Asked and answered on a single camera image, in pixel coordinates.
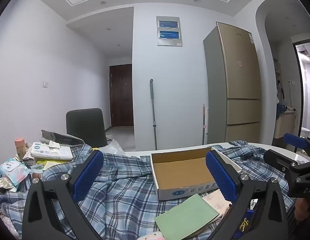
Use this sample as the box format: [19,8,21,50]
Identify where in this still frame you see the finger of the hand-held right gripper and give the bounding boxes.
[263,149,299,179]
[283,133,310,153]

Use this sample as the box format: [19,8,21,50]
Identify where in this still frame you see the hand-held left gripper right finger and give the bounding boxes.
[205,147,289,240]

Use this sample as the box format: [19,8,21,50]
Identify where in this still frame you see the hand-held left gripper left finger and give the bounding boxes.
[22,150,105,240]

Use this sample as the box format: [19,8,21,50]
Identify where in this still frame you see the cardboard box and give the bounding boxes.
[150,146,243,201]

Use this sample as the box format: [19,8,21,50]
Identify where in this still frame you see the blue and gold packet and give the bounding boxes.
[232,209,254,239]

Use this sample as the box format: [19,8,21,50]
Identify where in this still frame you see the person's right hand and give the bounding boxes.
[294,197,307,227]

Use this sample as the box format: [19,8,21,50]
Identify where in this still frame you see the beige cabinet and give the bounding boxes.
[274,111,296,139]

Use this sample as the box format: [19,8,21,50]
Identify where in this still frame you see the beige phone case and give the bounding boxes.
[202,189,233,218]

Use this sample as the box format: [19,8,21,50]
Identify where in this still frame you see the dark blue cloth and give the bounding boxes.
[276,104,287,118]

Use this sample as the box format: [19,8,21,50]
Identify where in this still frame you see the clear plastic bag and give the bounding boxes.
[98,139,126,155]

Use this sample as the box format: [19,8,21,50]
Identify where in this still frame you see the yellow sticky notes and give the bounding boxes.
[35,159,63,173]

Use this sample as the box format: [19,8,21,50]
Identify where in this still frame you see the blue plaid shirt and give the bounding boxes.
[0,140,299,240]

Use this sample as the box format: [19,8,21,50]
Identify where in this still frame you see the white tissue pack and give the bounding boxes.
[30,141,74,161]

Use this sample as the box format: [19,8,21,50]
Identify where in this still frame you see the grey bag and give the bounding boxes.
[40,129,85,147]

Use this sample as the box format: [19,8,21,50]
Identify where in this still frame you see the grey striped cloth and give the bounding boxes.
[286,205,299,240]

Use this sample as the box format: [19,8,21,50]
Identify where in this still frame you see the black chair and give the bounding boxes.
[66,108,108,148]

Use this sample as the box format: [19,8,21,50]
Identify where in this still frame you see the small white box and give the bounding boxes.
[22,152,36,167]

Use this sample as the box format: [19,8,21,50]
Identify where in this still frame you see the gold refrigerator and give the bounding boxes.
[203,22,262,145]

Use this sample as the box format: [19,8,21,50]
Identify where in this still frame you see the pink bottle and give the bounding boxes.
[14,137,26,162]

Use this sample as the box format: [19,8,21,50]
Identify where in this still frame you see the teal snack packet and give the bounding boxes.
[0,158,31,187]

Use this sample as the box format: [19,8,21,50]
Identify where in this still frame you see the dark brown door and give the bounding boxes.
[109,64,134,128]

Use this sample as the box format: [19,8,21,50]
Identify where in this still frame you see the silver foil packet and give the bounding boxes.
[0,177,14,189]

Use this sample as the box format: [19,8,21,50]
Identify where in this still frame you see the pink mop handle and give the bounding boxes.
[201,104,206,145]

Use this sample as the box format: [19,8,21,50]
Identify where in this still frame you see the grey mop handle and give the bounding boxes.
[149,79,158,150]

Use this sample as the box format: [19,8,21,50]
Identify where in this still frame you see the grey wall electrical panel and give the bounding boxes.
[156,16,183,47]

